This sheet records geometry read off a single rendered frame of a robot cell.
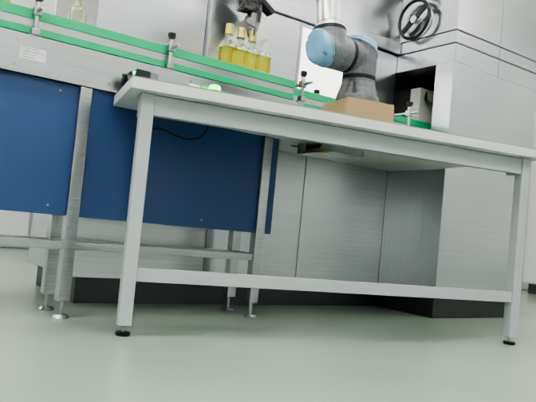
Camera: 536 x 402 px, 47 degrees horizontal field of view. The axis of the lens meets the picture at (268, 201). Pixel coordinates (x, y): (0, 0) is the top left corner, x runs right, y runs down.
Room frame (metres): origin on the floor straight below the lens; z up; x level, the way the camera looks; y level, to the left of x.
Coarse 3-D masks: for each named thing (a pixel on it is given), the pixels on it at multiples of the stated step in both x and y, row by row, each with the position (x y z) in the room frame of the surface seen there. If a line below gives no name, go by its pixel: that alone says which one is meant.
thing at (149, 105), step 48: (144, 96) 1.79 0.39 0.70; (144, 144) 1.79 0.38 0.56; (336, 144) 2.04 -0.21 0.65; (384, 144) 2.11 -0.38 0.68; (432, 144) 2.18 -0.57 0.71; (144, 192) 1.80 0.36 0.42; (288, 288) 1.99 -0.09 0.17; (336, 288) 2.05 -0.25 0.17; (384, 288) 2.13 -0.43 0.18; (432, 288) 2.20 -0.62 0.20
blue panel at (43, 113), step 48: (0, 96) 1.85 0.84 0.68; (48, 96) 1.93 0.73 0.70; (96, 96) 2.02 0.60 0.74; (0, 144) 1.86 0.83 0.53; (48, 144) 1.94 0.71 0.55; (96, 144) 2.03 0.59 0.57; (192, 144) 2.24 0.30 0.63; (240, 144) 2.35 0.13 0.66; (0, 192) 1.87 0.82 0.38; (48, 192) 1.95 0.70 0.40; (96, 192) 2.04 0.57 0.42; (192, 192) 2.25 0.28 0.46; (240, 192) 2.37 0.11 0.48
